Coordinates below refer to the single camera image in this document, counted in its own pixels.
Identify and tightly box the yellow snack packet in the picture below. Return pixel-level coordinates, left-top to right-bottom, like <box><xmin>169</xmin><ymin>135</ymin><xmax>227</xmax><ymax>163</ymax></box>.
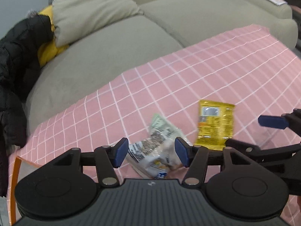
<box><xmin>194</xmin><ymin>99</ymin><xmax>235</xmax><ymax>151</ymax></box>

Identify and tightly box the white blue snack bag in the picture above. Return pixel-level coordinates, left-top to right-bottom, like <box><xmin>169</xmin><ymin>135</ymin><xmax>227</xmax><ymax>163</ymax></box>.
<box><xmin>126</xmin><ymin>114</ymin><xmax>191</xmax><ymax>179</ymax></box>

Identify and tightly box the pink checkered tablecloth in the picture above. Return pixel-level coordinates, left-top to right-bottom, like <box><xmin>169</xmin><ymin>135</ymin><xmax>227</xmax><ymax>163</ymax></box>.
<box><xmin>5</xmin><ymin>23</ymin><xmax>301</xmax><ymax>226</ymax></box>

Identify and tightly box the orange cardboard box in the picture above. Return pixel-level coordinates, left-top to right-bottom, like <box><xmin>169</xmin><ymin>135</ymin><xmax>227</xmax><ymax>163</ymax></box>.
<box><xmin>9</xmin><ymin>156</ymin><xmax>43</xmax><ymax>226</ymax></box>

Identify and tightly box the yellow cushion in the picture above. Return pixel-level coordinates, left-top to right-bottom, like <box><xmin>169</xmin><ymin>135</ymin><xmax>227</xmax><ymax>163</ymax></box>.
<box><xmin>37</xmin><ymin>5</ymin><xmax>70</xmax><ymax>67</ymax></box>

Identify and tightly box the black puffer jacket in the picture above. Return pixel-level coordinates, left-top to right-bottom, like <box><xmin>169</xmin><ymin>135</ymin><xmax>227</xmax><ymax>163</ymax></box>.
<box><xmin>1</xmin><ymin>15</ymin><xmax>54</xmax><ymax>197</ymax></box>

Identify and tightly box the beige sofa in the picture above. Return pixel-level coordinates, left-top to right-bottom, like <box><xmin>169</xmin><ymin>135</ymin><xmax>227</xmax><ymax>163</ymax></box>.
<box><xmin>26</xmin><ymin>0</ymin><xmax>298</xmax><ymax>134</ymax></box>

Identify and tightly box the beige cushion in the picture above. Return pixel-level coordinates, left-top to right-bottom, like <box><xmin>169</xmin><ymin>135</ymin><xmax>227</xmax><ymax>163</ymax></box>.
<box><xmin>52</xmin><ymin>0</ymin><xmax>140</xmax><ymax>47</ymax></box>

